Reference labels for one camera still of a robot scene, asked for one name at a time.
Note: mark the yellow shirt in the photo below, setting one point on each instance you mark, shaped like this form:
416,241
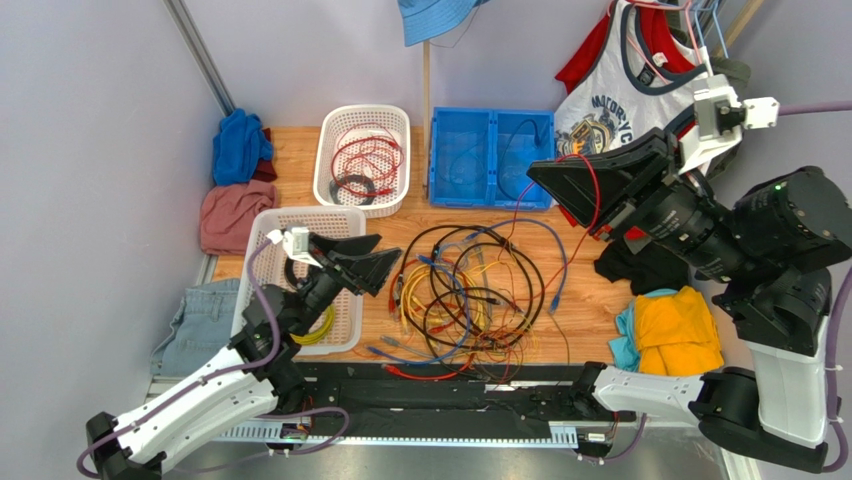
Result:
676,335

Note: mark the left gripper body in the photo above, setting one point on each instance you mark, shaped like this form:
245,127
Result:
321,285

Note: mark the white perforated basket near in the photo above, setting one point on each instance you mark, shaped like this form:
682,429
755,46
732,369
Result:
268,267

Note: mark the olive green garment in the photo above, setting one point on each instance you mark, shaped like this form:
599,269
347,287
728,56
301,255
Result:
737,74

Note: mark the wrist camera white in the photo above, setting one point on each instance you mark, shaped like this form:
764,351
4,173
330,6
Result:
720,119
295,240

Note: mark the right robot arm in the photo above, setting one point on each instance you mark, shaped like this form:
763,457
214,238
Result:
772,251

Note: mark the white perforated basket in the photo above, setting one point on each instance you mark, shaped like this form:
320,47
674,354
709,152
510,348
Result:
268,267
369,139

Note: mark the pink cloth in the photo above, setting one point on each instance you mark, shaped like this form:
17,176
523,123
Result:
227,215

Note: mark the blue bucket hat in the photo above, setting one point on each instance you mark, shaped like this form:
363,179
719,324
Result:
423,20

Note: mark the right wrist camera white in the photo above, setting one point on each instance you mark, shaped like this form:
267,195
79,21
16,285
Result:
720,119

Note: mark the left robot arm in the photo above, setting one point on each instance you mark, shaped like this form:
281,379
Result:
254,375

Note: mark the blue cloth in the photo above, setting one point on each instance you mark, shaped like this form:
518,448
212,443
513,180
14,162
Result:
238,148

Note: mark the blue plastic crate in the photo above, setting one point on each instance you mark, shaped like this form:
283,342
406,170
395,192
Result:
480,157

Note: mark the red shirt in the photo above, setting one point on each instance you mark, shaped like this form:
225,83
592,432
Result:
657,36

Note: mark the white perforated basket far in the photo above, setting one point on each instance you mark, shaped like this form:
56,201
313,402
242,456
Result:
369,139

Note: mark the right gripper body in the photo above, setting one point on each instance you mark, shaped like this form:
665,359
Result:
639,189

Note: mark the white motorcycle tank top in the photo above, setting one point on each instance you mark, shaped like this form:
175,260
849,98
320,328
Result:
623,97

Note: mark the wooden pole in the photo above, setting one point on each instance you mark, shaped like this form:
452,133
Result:
426,87

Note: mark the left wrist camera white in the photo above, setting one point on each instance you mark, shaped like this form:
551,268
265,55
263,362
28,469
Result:
295,240

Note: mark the teal cloth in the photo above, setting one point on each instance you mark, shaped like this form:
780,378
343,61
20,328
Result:
623,347

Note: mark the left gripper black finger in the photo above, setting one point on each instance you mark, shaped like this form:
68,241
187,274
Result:
358,246
367,274

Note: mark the black coil in far basket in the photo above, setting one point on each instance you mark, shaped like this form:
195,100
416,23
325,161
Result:
355,185

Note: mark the black garment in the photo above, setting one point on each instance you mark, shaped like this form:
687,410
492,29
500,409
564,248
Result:
649,269

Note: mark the light denim garment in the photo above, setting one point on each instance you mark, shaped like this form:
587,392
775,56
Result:
199,329

